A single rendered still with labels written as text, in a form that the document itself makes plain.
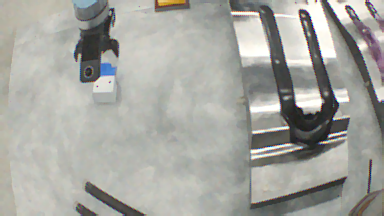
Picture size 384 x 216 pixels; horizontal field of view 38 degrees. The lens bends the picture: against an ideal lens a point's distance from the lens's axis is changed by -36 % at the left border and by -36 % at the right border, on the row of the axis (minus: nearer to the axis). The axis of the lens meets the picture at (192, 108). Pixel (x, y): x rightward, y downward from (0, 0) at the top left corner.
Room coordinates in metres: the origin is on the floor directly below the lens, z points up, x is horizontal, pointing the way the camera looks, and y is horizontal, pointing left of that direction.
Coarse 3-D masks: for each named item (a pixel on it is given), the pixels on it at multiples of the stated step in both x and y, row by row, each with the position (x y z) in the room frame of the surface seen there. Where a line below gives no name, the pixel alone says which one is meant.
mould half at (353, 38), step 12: (324, 0) 0.89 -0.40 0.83; (336, 0) 0.88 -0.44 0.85; (348, 0) 0.89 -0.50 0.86; (360, 0) 0.90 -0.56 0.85; (372, 0) 0.90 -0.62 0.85; (336, 12) 0.84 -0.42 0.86; (360, 12) 0.85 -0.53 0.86; (336, 24) 0.82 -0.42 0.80; (348, 24) 0.79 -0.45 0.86; (372, 24) 0.80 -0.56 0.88; (348, 36) 0.76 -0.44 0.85; (360, 36) 0.74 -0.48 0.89; (360, 48) 0.70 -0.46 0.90; (360, 60) 0.68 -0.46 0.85; (372, 60) 0.67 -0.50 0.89; (360, 72) 0.67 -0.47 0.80; (372, 72) 0.63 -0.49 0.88; (372, 84) 0.60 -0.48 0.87; (372, 96) 0.59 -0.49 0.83
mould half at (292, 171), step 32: (256, 0) 0.83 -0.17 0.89; (288, 0) 0.84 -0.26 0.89; (256, 32) 0.74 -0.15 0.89; (288, 32) 0.74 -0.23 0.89; (320, 32) 0.75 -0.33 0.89; (256, 64) 0.66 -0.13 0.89; (288, 64) 0.66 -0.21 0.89; (256, 96) 0.58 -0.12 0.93; (320, 96) 0.56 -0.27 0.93; (256, 128) 0.52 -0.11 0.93; (288, 128) 0.51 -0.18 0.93; (256, 160) 0.48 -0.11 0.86; (288, 160) 0.46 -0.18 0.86; (320, 160) 0.44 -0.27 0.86; (256, 192) 0.41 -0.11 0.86; (288, 192) 0.38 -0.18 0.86
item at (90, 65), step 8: (96, 32) 0.67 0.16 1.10; (88, 40) 0.66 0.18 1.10; (96, 40) 0.66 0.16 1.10; (88, 48) 0.65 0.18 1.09; (96, 48) 0.64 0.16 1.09; (88, 56) 0.63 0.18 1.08; (96, 56) 0.63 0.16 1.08; (80, 64) 0.62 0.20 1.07; (88, 64) 0.62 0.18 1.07; (96, 64) 0.62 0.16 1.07; (80, 72) 0.61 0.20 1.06; (88, 72) 0.60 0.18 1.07; (96, 72) 0.60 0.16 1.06; (80, 80) 0.60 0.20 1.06; (88, 80) 0.59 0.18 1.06; (96, 80) 0.59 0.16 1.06
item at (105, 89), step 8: (104, 64) 0.73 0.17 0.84; (104, 72) 0.71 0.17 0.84; (112, 72) 0.70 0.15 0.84; (104, 80) 0.68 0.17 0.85; (112, 80) 0.68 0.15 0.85; (96, 88) 0.67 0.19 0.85; (104, 88) 0.66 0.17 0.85; (112, 88) 0.66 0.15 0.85; (96, 96) 0.66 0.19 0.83; (104, 96) 0.66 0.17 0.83; (112, 96) 0.65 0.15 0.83
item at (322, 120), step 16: (272, 16) 0.79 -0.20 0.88; (304, 16) 0.79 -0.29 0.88; (272, 32) 0.74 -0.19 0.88; (304, 32) 0.74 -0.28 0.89; (272, 48) 0.70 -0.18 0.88; (320, 48) 0.70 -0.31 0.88; (272, 64) 0.66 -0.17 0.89; (320, 64) 0.66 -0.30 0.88; (288, 80) 0.61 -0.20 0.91; (320, 80) 0.61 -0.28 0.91; (288, 96) 0.58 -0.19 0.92; (288, 112) 0.55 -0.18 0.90; (320, 112) 0.52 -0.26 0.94; (304, 128) 0.51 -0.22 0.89; (320, 128) 0.51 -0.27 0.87; (304, 144) 0.47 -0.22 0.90
